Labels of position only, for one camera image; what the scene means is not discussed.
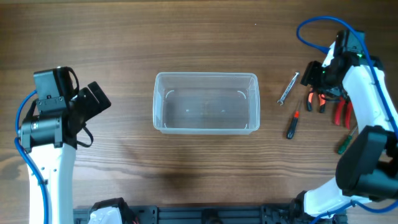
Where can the red handled cutters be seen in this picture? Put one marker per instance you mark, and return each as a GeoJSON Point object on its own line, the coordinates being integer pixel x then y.
{"type": "Point", "coordinates": [344, 107]}

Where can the silver wrench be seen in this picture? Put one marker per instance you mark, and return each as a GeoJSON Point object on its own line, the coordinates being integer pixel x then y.
{"type": "Point", "coordinates": [281, 100]}

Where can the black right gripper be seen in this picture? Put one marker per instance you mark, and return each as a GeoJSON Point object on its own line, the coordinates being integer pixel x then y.
{"type": "Point", "coordinates": [310, 77]}

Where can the green screwdriver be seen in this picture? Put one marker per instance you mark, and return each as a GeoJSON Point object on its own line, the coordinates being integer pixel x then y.
{"type": "Point", "coordinates": [343, 147]}

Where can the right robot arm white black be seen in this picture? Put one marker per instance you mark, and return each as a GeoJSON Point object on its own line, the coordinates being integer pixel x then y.
{"type": "Point", "coordinates": [367, 170]}

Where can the orange black needle-nose pliers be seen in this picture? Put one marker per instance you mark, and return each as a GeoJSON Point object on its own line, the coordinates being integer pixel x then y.
{"type": "Point", "coordinates": [321, 98]}

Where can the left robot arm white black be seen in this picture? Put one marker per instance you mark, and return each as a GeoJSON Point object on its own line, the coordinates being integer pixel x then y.
{"type": "Point", "coordinates": [48, 144]}

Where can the black red screwdriver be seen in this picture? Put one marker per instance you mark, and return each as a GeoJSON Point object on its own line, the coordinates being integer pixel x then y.
{"type": "Point", "coordinates": [293, 124]}

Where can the clear plastic container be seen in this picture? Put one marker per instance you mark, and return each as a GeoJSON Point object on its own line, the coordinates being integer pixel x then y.
{"type": "Point", "coordinates": [225, 103]}

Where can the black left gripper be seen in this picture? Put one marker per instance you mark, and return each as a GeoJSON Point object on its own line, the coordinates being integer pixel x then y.
{"type": "Point", "coordinates": [94, 106]}

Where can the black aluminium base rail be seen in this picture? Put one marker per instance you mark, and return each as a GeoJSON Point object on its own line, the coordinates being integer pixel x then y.
{"type": "Point", "coordinates": [264, 214]}

